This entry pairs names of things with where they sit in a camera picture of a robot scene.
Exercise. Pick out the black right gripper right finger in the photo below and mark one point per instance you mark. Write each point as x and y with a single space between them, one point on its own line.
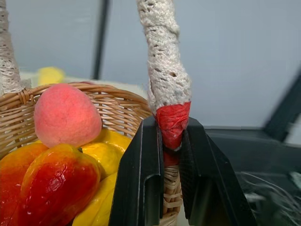
211 179

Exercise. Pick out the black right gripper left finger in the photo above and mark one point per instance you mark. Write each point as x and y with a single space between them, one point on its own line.
134 179

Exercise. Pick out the yellow lemon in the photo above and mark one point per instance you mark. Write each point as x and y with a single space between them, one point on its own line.
105 157

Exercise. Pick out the yellow banana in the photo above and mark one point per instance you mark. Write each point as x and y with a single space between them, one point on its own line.
98 202

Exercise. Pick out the yellow fruit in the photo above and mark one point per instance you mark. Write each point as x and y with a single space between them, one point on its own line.
115 137
50 75

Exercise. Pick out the red and orange mango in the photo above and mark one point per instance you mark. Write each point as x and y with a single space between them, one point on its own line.
61 183

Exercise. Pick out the pink peach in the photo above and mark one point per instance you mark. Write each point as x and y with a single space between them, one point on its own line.
67 115

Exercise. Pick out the black vertical pole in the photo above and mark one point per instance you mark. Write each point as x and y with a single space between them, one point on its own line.
101 37

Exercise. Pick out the black metal frame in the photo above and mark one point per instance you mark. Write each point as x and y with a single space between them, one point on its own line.
277 131

